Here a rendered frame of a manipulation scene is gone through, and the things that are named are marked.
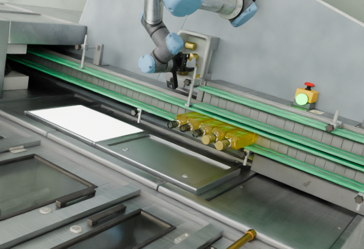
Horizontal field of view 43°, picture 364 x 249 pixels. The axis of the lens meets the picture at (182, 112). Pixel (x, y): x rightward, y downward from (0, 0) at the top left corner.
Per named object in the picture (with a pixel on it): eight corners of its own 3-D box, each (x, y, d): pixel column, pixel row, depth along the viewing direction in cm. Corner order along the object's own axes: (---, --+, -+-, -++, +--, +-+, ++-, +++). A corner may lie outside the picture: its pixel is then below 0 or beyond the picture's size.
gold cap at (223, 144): (230, 142, 168) (225, 144, 165) (226, 150, 170) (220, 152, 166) (222, 137, 170) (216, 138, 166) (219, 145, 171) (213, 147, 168)
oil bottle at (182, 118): (197, 121, 203) (169, 128, 185) (200, 109, 202) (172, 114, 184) (208, 125, 200) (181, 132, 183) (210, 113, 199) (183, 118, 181)
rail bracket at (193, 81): (193, 103, 203) (177, 106, 192) (201, 66, 199) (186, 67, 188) (199, 105, 201) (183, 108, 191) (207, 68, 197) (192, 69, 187)
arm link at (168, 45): (162, 23, 176) (144, 41, 182) (177, 46, 174) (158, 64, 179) (174, 25, 183) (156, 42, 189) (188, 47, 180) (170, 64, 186)
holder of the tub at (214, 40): (177, 86, 223) (168, 87, 216) (188, 30, 216) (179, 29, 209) (207, 96, 214) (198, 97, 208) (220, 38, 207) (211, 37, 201)
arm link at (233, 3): (244, -18, 184) (166, -47, 138) (265, 11, 180) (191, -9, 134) (222, 2, 189) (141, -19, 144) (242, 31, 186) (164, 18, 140)
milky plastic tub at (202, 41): (179, 76, 221) (168, 76, 214) (188, 29, 216) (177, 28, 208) (209, 85, 212) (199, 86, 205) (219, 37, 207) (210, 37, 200)
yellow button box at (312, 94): (298, 103, 191) (292, 104, 185) (303, 85, 189) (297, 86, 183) (314, 107, 187) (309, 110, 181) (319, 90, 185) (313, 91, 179)
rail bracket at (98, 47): (101, 66, 243) (70, 67, 225) (106, 34, 239) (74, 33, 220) (108, 69, 241) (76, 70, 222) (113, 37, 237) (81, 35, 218)
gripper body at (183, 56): (192, 53, 201) (176, 53, 191) (187, 73, 203) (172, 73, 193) (177, 50, 204) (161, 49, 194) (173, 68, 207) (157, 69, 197)
